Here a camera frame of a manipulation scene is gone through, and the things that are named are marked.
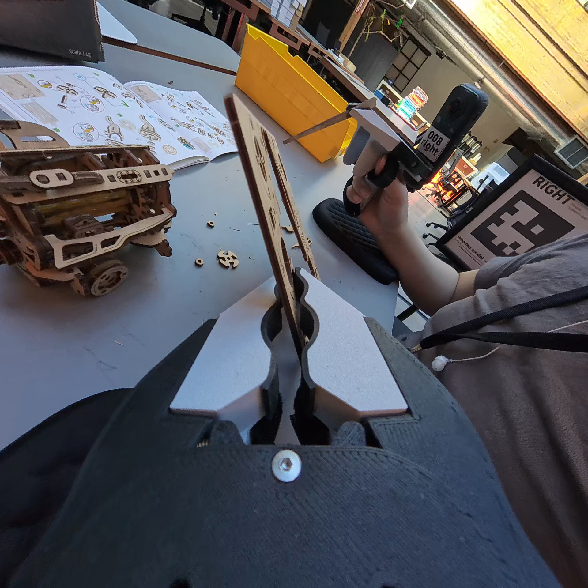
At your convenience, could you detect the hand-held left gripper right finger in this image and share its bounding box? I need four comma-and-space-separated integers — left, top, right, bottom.
294, 269, 409, 436

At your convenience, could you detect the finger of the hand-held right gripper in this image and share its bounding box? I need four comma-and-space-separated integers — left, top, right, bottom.
348, 97, 418, 151

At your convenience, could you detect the black cardboard box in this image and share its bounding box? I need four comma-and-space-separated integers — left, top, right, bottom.
0, 0, 105, 63

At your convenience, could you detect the black neck strap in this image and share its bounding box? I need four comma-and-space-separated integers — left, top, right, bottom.
419, 285, 588, 354

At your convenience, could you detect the person's right hand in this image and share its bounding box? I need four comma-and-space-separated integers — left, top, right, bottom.
345, 157, 412, 240

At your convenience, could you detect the black quilted wrist rest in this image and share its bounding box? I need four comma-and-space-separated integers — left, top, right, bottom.
312, 198, 399, 286

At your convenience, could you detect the colourful glowing stack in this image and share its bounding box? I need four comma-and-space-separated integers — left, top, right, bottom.
396, 86, 429, 121

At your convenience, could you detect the framed marker sign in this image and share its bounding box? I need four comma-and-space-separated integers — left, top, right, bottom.
434, 155, 588, 273

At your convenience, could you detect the dark cloth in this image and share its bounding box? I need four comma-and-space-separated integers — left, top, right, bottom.
0, 388, 135, 588

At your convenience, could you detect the person's right forearm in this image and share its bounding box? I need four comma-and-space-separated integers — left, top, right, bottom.
374, 220, 461, 319

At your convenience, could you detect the instruction booklet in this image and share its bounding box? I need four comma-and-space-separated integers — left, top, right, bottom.
0, 66, 239, 172

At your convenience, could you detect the person's grey shirt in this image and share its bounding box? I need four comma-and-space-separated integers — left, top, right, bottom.
404, 234, 588, 588

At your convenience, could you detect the thin wooden stick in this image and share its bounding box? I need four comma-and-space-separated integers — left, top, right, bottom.
282, 107, 369, 146

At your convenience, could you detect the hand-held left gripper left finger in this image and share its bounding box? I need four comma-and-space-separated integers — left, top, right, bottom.
170, 275, 282, 445

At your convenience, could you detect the wooden model car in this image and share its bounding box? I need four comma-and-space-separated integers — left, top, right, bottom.
0, 120, 178, 297

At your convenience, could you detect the thin white cord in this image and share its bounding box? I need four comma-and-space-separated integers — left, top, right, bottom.
430, 319, 588, 372

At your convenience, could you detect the yellow plastic bin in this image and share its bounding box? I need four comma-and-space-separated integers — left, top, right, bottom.
235, 24, 358, 163

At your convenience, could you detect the white flat sheet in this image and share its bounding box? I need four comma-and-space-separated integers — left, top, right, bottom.
96, 2, 138, 46

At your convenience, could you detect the laser-cut wooden parts sheet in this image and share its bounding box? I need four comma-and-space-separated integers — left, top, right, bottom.
224, 93, 321, 355

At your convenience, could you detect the wall air vent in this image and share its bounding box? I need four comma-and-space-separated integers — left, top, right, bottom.
553, 136, 588, 170

